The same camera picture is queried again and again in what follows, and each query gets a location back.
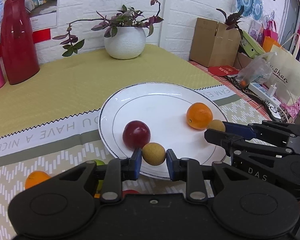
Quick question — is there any white round plate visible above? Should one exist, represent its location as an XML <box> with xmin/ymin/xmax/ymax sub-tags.
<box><xmin>98</xmin><ymin>82</ymin><xmax>227</xmax><ymax>165</ymax></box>

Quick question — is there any brown longan ball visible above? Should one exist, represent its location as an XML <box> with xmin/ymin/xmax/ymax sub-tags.
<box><xmin>206</xmin><ymin>119</ymin><xmax>226</xmax><ymax>132</ymax></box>
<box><xmin>142</xmin><ymin>142</ymin><xmax>166</xmax><ymax>166</ymax></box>

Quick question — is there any left mandarin orange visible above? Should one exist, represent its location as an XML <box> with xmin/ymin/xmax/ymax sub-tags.
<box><xmin>25</xmin><ymin>171</ymin><xmax>51</xmax><ymax>189</ymax></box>

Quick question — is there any beige paper shopping bag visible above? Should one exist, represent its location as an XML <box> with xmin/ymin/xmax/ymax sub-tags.
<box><xmin>265</xmin><ymin>45</ymin><xmax>300</xmax><ymax>106</ymax></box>

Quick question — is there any white power strip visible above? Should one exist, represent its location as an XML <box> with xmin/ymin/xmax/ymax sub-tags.
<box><xmin>248</xmin><ymin>82</ymin><xmax>281</xmax><ymax>107</ymax></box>

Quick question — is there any brown cardboard box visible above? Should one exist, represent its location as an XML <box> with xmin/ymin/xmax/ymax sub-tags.
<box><xmin>190</xmin><ymin>18</ymin><xmax>241</xmax><ymax>67</ymax></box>

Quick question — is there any purple green trailing plant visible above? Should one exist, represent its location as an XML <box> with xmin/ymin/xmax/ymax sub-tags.
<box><xmin>52</xmin><ymin>0</ymin><xmax>164</xmax><ymax>57</ymax></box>

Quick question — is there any green apple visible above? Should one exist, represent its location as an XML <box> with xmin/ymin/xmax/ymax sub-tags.
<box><xmin>94</xmin><ymin>159</ymin><xmax>105</xmax><ymax>193</ymax></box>

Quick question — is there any white ribbed plant pot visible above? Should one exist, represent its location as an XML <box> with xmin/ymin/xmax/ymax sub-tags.
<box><xmin>104</xmin><ymin>27</ymin><xmax>146</xmax><ymax>60</ymax></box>

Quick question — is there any dark purple potted plant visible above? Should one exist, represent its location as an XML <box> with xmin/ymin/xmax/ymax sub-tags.
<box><xmin>216</xmin><ymin>5</ymin><xmax>244</xmax><ymax>39</ymax></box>

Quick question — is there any green shoe box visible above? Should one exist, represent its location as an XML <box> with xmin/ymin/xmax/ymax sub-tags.
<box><xmin>241</xmin><ymin>31</ymin><xmax>265</xmax><ymax>59</ymax></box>

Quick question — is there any red round card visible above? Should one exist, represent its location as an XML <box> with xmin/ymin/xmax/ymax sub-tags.
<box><xmin>208</xmin><ymin>66</ymin><xmax>239</xmax><ymax>76</ymax></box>

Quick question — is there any patterned chevron tablecloth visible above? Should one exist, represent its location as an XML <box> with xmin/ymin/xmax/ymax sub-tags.
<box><xmin>0</xmin><ymin>44</ymin><xmax>268</xmax><ymax>239</ymax></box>

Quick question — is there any red thermos jug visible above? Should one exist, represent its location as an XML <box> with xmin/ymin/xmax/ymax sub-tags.
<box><xmin>0</xmin><ymin>0</ymin><xmax>40</xmax><ymax>85</ymax></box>

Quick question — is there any dark red plum front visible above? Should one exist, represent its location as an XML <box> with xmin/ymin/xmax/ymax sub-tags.
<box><xmin>122</xmin><ymin>120</ymin><xmax>151</xmax><ymax>151</ymax></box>

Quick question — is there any red tomato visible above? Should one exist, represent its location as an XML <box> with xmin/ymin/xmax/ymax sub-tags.
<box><xmin>122</xmin><ymin>190</ymin><xmax>139</xmax><ymax>198</ymax></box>

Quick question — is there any clear plastic bag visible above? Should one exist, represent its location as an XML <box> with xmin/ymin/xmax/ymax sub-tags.
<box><xmin>236</xmin><ymin>52</ymin><xmax>277</xmax><ymax>88</ymax></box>

